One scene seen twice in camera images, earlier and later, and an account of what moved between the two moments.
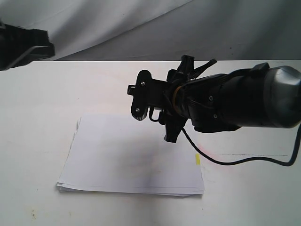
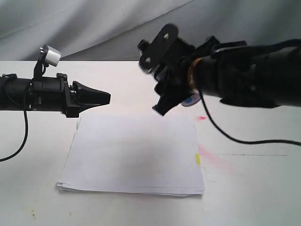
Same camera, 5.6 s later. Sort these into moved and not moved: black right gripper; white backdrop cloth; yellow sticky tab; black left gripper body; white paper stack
Moved: black right gripper; black left gripper body
Not moved: white backdrop cloth; white paper stack; yellow sticky tab
